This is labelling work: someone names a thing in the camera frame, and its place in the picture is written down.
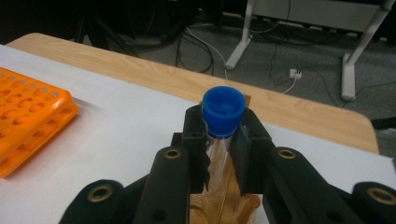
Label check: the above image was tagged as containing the thin black cable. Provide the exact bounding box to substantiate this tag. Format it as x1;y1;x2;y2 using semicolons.
268;0;292;87

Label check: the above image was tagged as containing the blue capped test tube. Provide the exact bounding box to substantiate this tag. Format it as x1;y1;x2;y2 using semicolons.
201;85;248;189

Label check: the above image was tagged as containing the white metal desk frame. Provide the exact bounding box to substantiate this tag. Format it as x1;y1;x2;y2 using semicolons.
224;0;396;102

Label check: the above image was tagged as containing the black floor cable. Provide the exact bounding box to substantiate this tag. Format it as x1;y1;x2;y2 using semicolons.
174;29;217;77
136;18;200;54

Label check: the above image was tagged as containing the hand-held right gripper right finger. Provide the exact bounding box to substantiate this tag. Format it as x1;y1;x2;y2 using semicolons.
231;107;365;224

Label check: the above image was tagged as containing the orange plastic tube rack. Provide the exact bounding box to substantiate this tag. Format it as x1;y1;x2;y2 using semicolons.
0;66;79;179

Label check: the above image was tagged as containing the black tripod stand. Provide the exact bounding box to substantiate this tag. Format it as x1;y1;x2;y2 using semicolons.
369;115;396;132
73;6;138;58

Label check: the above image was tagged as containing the wooden tube rack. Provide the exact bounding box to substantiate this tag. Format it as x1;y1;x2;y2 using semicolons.
189;94;262;224

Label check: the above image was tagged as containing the short white plug cable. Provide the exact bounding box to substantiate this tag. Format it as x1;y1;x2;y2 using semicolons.
281;77;299;95

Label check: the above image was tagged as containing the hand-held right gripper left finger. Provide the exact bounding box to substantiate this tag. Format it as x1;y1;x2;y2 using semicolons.
134;105;213;224

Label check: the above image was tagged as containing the long white floor cable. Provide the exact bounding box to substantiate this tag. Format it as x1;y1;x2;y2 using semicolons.
185;26;229;80

